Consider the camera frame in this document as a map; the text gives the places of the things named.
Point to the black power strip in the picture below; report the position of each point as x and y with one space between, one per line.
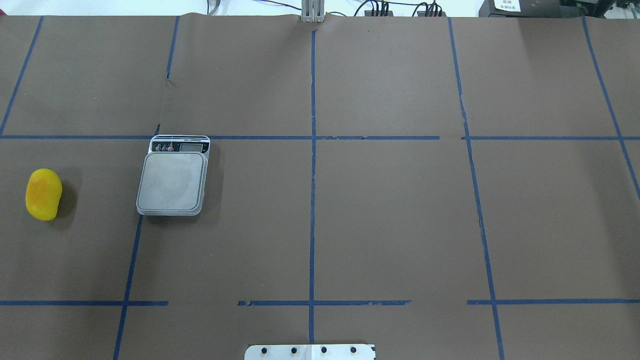
429 10
379 9

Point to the aluminium camera post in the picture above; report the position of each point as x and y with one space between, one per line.
313 11

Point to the black computer box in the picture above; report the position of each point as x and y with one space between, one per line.
530 9

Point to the black power strip right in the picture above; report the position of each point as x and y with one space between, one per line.
429 10

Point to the black power strip left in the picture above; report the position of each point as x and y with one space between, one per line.
379 9

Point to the yellow mango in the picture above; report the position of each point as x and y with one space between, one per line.
43 194

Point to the silver digital kitchen scale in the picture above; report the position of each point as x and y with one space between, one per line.
173 176

